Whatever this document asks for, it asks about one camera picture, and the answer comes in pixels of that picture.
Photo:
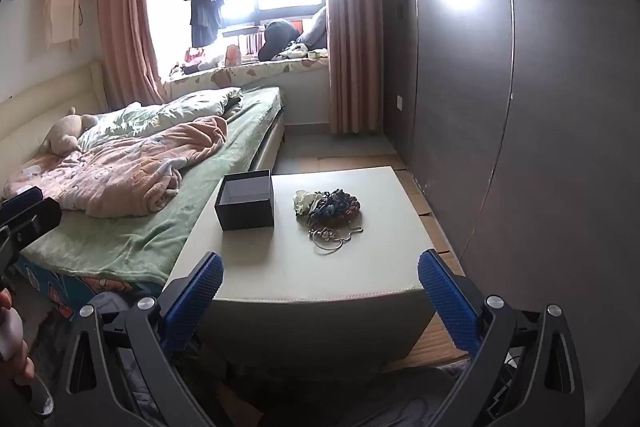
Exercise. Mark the black bag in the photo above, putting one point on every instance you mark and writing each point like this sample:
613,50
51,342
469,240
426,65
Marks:
277,39

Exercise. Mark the pale green duvet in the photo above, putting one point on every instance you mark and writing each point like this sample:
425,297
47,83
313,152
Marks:
165,117

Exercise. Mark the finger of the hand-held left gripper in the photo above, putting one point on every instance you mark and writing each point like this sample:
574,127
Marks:
35,219
22,197

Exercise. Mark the cream padded headboard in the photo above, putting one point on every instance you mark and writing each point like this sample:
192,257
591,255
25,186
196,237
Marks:
45,102

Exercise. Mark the black jewelry box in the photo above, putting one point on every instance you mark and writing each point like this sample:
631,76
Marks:
245,214

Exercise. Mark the person's left hand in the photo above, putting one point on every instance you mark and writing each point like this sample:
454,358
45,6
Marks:
22,369

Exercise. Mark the red cloth item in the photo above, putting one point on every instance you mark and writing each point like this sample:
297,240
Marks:
194,57

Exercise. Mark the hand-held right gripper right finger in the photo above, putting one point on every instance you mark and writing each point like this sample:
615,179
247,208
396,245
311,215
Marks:
447,302

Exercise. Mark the blue cartoon bed sheet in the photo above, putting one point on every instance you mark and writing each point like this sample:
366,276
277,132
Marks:
55,294

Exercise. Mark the white flower ornament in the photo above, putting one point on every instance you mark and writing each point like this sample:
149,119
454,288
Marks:
302,202

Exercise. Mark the floral window seat cushion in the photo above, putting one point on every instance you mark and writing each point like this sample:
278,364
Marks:
260,72

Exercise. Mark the pink curtain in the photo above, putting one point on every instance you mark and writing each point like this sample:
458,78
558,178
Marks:
352,32
130,17

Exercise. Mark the pink fleece blanket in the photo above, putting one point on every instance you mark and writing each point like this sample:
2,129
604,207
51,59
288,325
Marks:
125,167

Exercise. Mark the beige plush toy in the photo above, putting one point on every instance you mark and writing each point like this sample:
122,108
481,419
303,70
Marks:
65,132

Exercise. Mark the grey pillow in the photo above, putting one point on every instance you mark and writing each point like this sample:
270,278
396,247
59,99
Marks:
315,29

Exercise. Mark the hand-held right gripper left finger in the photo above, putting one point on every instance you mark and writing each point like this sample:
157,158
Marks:
195,302

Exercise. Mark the orange paper bag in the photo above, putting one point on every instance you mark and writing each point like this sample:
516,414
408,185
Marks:
233,55

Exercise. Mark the pile of mixed jewelry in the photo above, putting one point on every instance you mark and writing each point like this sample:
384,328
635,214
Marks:
332,207

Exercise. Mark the white low table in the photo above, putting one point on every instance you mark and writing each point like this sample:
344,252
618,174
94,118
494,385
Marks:
350,277

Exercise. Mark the peach towel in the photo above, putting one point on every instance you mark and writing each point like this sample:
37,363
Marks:
62,7

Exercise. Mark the grey wardrobe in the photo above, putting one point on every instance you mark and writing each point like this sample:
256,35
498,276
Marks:
525,107

